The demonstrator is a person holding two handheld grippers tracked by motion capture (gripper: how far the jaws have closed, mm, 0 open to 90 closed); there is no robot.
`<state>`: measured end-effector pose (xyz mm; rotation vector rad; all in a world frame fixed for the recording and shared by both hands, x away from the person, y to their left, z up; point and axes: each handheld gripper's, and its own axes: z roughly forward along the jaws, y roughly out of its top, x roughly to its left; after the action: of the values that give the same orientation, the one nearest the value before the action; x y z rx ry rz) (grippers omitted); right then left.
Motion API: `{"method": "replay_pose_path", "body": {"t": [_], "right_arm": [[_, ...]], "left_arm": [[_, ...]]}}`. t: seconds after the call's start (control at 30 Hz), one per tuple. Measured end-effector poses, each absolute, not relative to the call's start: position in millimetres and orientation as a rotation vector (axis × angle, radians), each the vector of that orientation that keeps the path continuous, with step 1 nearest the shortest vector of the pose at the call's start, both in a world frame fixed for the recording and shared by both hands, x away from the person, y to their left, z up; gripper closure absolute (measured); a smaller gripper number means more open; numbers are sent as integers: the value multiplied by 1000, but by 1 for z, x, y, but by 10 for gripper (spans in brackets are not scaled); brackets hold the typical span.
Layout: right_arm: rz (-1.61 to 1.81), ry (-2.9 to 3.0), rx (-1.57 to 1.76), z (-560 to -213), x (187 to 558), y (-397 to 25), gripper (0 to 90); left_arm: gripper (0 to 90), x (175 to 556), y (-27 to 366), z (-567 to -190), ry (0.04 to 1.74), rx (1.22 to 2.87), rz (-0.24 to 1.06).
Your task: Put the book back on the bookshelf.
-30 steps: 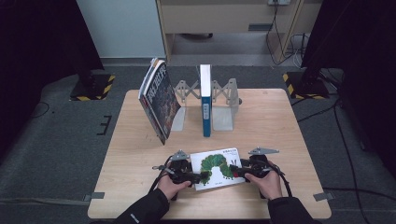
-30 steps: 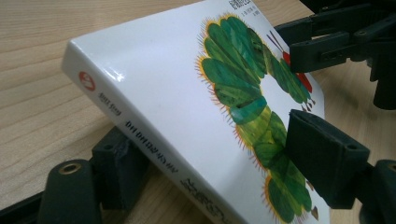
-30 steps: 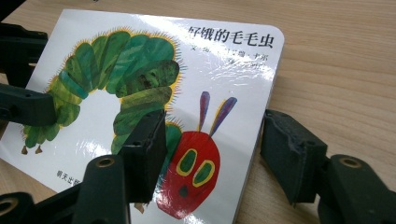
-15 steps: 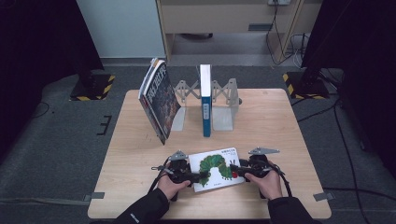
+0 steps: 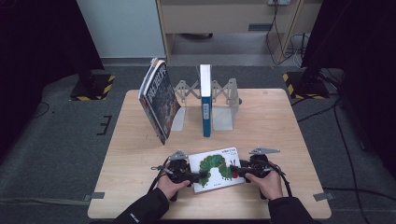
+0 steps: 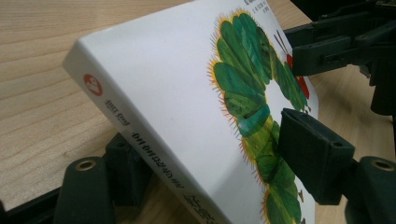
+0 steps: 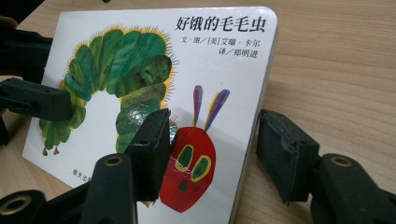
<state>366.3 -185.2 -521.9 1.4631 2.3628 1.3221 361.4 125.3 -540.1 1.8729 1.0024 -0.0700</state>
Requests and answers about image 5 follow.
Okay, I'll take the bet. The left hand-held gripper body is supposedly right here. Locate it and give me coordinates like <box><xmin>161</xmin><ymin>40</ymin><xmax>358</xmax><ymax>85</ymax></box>
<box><xmin>163</xmin><ymin>150</ymin><xmax>192</xmax><ymax>185</ymax></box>

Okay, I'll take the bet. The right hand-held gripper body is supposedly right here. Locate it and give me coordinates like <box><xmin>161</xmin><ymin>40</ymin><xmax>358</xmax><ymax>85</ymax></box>
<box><xmin>239</xmin><ymin>147</ymin><xmax>281</xmax><ymax>179</ymax></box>

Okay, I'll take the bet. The white caterpillar picture book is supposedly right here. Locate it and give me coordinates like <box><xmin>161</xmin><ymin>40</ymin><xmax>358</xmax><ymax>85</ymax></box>
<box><xmin>188</xmin><ymin>147</ymin><xmax>246</xmax><ymax>194</ymax></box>

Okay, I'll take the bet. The grey expandable metal book rack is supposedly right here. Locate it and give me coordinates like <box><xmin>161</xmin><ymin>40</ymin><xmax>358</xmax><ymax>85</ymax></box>
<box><xmin>172</xmin><ymin>77</ymin><xmax>243</xmax><ymax>132</ymax></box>

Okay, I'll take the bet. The blue paperback book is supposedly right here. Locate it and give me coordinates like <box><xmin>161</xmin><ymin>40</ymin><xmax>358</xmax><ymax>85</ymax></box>
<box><xmin>199</xmin><ymin>63</ymin><xmax>213</xmax><ymax>138</ymax></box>

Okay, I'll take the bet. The dark illustrated magazine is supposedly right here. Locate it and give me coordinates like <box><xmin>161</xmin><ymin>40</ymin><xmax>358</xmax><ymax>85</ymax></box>
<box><xmin>138</xmin><ymin>60</ymin><xmax>182</xmax><ymax>146</ymax></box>

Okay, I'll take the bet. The portrait cover magazine red title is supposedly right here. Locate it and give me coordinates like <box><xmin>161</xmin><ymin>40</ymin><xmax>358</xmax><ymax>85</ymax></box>
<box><xmin>137</xmin><ymin>57</ymin><xmax>160</xmax><ymax>94</ymax></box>

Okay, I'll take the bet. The person's left hand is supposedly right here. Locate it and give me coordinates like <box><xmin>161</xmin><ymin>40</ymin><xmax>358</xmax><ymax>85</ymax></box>
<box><xmin>156</xmin><ymin>176</ymin><xmax>191</xmax><ymax>201</ymax></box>

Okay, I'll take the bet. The person's right hand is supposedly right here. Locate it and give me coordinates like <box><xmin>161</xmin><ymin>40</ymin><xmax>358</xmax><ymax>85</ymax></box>
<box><xmin>245</xmin><ymin>169</ymin><xmax>284</xmax><ymax>201</ymax></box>

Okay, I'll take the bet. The grey tape piece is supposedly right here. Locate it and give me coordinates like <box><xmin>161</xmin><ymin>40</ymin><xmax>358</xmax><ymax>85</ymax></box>
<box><xmin>312</xmin><ymin>191</ymin><xmax>334</xmax><ymax>202</ymax></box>
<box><xmin>83</xmin><ymin>191</ymin><xmax>106</xmax><ymax>202</ymax></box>

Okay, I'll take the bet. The black stand base striped edge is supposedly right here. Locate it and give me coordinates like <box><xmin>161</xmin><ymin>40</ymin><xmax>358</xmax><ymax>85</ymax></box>
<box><xmin>282</xmin><ymin>70</ymin><xmax>331</xmax><ymax>101</ymax></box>
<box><xmin>69</xmin><ymin>73</ymin><xmax>116</xmax><ymax>102</ymax></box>

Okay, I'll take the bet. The white cabinet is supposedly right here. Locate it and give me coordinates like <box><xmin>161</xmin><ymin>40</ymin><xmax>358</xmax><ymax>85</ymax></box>
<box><xmin>76</xmin><ymin>0</ymin><xmax>166</xmax><ymax>60</ymax></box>

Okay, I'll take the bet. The light wooden desk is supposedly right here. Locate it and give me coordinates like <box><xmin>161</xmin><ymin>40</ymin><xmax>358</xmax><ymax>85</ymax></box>
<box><xmin>155</xmin><ymin>0</ymin><xmax>323</xmax><ymax>64</ymax></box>

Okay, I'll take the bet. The black curtain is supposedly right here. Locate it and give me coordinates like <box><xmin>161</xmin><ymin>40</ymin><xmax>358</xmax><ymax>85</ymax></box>
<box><xmin>300</xmin><ymin>0</ymin><xmax>396</xmax><ymax>171</ymax></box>
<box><xmin>0</xmin><ymin>0</ymin><xmax>106</xmax><ymax>162</ymax></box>

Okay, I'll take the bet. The left hand-held gripper cable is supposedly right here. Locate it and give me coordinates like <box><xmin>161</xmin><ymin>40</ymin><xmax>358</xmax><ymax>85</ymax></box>
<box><xmin>148</xmin><ymin>164</ymin><xmax>171</xmax><ymax>194</ymax></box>

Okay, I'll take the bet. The hand-held gripper cable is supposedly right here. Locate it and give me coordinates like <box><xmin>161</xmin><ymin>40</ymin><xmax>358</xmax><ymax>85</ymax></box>
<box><xmin>274</xmin><ymin>167</ymin><xmax>293</xmax><ymax>199</ymax></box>
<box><xmin>148</xmin><ymin>164</ymin><xmax>171</xmax><ymax>194</ymax></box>

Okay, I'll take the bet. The right hand-held gripper cable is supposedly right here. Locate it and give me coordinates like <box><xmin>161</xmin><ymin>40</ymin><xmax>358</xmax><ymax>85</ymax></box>
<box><xmin>274</xmin><ymin>167</ymin><xmax>293</xmax><ymax>199</ymax></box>

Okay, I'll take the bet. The long black floor cable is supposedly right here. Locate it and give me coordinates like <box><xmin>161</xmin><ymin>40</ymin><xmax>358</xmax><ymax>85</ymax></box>
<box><xmin>332</xmin><ymin>99</ymin><xmax>363</xmax><ymax>224</ymax></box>

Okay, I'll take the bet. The thin black floor cable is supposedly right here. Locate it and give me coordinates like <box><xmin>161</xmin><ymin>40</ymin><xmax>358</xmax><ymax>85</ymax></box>
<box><xmin>32</xmin><ymin>102</ymin><xmax>50</xmax><ymax>119</ymax></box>

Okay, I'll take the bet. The black hanging power cable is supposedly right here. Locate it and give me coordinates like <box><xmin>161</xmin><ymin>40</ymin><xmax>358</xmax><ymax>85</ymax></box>
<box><xmin>265</xmin><ymin>3</ymin><xmax>304</xmax><ymax>66</ymax></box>

